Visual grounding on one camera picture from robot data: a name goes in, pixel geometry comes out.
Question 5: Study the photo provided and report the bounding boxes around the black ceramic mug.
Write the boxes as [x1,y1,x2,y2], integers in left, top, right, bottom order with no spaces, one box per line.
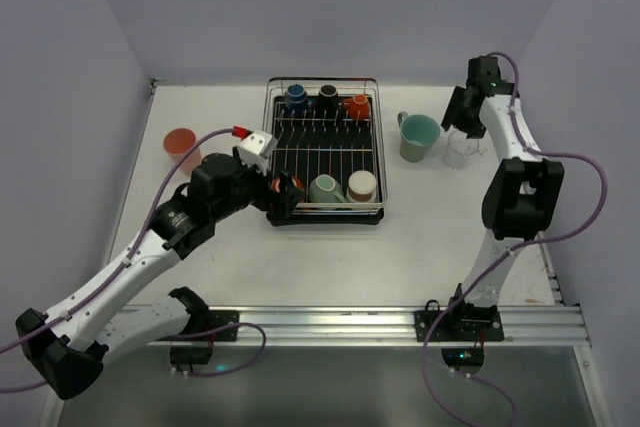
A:
[317,84,338,113]

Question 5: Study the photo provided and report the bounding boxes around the blue ceramic mug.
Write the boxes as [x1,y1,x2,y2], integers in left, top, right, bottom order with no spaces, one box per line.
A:
[285,83,308,112]

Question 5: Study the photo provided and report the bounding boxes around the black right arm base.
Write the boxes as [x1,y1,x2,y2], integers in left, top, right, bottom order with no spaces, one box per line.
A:
[430,301,505,374]

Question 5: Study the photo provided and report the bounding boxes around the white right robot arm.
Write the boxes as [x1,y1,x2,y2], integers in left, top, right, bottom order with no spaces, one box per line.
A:
[441,52,565,322]

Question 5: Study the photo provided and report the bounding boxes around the small orange cup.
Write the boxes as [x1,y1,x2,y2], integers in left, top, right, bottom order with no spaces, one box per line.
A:
[342,94,371,122]

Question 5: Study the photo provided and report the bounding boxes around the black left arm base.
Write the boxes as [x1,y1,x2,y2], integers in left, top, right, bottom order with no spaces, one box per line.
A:
[162,309,240,373]

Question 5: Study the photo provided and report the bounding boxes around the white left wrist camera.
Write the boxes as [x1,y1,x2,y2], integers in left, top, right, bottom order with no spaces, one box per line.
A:
[236,131,277,176]

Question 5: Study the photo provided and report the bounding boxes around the red orange glazed cup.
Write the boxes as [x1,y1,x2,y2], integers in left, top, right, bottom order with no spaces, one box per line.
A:
[270,176,305,202]

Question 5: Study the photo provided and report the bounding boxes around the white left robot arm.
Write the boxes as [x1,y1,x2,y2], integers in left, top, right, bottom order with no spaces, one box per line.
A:
[15,154,303,400]

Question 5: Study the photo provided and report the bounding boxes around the white and brown cup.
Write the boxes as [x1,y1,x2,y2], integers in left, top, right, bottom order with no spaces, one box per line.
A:
[346,170,378,203]

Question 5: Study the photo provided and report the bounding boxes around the chrome wire dish rack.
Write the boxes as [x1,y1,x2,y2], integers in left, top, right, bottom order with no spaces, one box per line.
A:
[263,76,387,226]

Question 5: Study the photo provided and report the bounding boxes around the small mint green cup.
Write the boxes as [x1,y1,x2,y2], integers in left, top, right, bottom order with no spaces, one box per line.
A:
[308,174,347,203]

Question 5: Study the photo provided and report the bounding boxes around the pink plastic tumbler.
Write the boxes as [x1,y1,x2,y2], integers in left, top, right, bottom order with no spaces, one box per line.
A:
[163,128,202,176]

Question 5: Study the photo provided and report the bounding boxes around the tall mint green mug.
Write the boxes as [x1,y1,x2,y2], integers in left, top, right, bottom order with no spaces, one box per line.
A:
[397,111,441,163]

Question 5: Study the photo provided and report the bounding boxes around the clear glass tumbler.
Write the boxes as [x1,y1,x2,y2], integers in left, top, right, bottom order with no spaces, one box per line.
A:
[442,130,479,170]

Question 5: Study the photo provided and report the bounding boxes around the black drip tray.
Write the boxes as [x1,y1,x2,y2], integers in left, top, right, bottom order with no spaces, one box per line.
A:
[263,93,387,226]

